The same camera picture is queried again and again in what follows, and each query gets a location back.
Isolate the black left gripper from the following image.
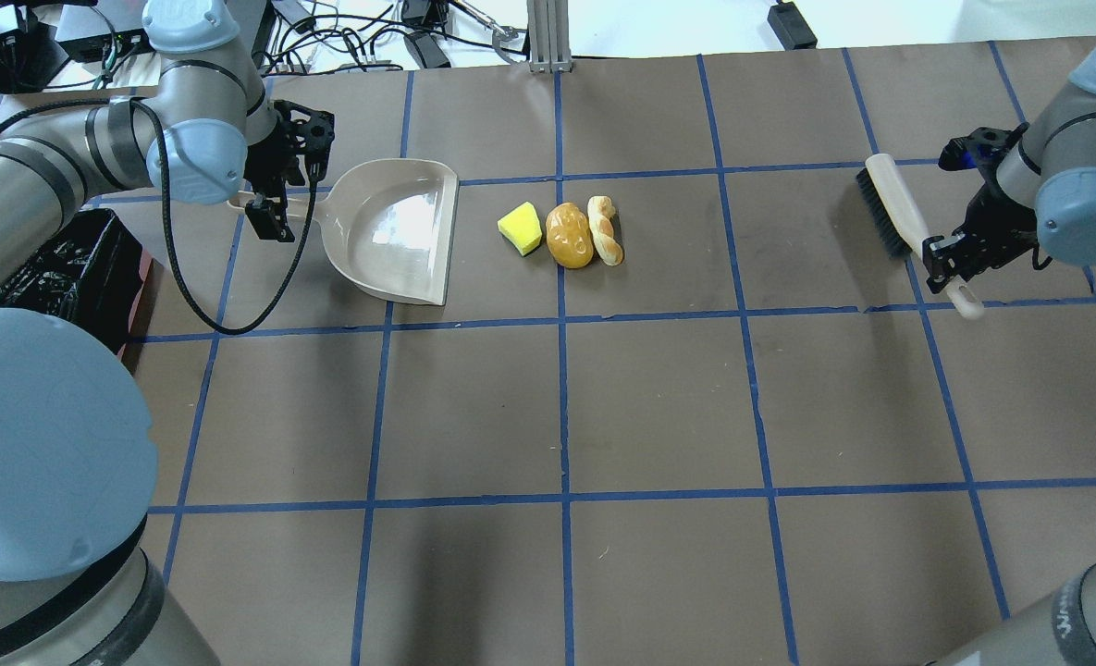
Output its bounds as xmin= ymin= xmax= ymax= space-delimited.
xmin=244 ymin=100 xmax=336 ymax=243

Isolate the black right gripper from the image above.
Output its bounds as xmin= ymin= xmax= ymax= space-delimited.
xmin=921 ymin=125 xmax=1053 ymax=294

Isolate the beige hand brush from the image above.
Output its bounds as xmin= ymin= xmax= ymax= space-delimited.
xmin=856 ymin=153 xmax=984 ymax=320

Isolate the beige plastic dustpan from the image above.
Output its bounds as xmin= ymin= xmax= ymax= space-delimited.
xmin=227 ymin=158 xmax=461 ymax=307

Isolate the yellow green sponge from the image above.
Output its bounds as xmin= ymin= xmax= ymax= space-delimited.
xmin=496 ymin=200 xmax=544 ymax=256

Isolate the round bread roll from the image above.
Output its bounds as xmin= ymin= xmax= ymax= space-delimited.
xmin=544 ymin=202 xmax=595 ymax=269

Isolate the twisted bread stick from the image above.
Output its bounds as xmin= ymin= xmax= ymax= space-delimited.
xmin=586 ymin=195 xmax=624 ymax=266

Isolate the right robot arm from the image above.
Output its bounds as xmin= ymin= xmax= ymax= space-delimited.
xmin=918 ymin=47 xmax=1096 ymax=665

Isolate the black power adapter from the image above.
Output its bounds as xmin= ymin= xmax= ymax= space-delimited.
xmin=767 ymin=1 xmax=818 ymax=51

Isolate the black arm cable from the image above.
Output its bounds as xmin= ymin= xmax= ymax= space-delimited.
xmin=128 ymin=97 xmax=319 ymax=336

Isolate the aluminium frame post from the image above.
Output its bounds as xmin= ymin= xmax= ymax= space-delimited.
xmin=526 ymin=0 xmax=573 ymax=73

